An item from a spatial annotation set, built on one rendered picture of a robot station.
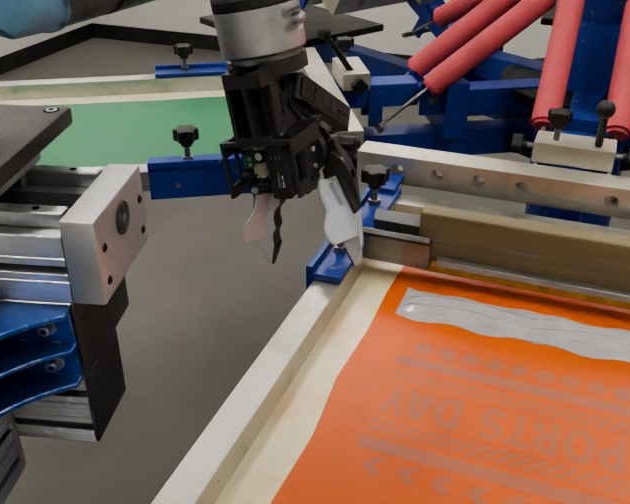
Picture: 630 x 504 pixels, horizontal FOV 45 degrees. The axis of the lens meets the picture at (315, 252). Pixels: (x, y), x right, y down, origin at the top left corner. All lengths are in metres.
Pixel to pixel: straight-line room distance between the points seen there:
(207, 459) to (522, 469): 0.32
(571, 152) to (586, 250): 0.28
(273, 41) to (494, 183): 0.68
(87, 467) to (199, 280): 0.97
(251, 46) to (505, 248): 0.53
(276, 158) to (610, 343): 0.54
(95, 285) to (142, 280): 2.22
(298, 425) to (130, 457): 1.41
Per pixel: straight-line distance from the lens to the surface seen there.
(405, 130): 1.71
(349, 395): 0.89
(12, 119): 0.86
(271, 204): 0.75
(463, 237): 1.06
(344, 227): 0.71
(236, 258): 3.05
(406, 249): 1.08
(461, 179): 1.27
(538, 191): 1.26
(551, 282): 1.06
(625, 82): 1.50
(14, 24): 0.61
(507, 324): 1.02
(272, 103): 0.66
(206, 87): 1.89
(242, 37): 0.65
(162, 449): 2.23
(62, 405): 0.86
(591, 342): 1.02
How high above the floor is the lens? 1.53
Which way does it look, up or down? 30 degrees down
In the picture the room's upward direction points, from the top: straight up
